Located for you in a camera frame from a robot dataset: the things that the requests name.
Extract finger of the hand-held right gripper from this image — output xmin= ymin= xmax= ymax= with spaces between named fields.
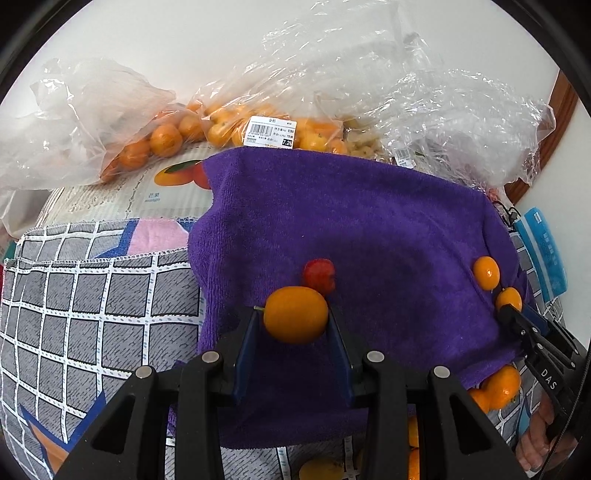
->
xmin=523 ymin=302 xmax=577 ymax=357
xmin=496 ymin=305 xmax=540 ymax=360

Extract purple towel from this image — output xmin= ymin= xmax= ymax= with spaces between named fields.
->
xmin=167 ymin=147 xmax=539 ymax=450

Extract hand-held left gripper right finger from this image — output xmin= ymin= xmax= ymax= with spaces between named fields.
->
xmin=327 ymin=307 xmax=529 ymax=480

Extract large stemmed tangerine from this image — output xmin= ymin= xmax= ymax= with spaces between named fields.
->
xmin=482 ymin=364 xmax=522 ymax=411

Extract crumpled clear plastic bag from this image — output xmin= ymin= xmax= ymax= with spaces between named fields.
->
xmin=259 ymin=0 xmax=444 ymax=158

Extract grey checked star blanket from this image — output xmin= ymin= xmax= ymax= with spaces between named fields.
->
xmin=0 ymin=217 xmax=568 ymax=480

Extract thin black cord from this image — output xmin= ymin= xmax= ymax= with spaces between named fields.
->
xmin=492 ymin=198 xmax=522 ymax=227

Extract clear bag of red fruit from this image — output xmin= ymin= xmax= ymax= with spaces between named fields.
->
xmin=383 ymin=67 xmax=555 ymax=195

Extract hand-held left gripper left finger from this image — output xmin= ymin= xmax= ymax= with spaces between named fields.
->
xmin=53 ymin=307 xmax=264 ymax=480

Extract small red fruit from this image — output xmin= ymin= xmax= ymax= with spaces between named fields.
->
xmin=302 ymin=258 xmax=336 ymax=296

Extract labelled clear bag of tangerines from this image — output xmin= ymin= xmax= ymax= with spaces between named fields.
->
xmin=187 ymin=69 xmax=352 ymax=155

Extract person's right hand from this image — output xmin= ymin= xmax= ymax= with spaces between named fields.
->
xmin=515 ymin=396 xmax=580 ymax=474

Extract mango print carton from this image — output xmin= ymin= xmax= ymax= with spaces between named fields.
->
xmin=34 ymin=145 xmax=218 ymax=227

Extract brown wooden door frame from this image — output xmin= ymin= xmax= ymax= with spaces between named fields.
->
xmin=503 ymin=69 xmax=579 ymax=206

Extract blue tissue pack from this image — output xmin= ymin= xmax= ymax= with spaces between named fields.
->
xmin=512 ymin=207 xmax=568 ymax=301

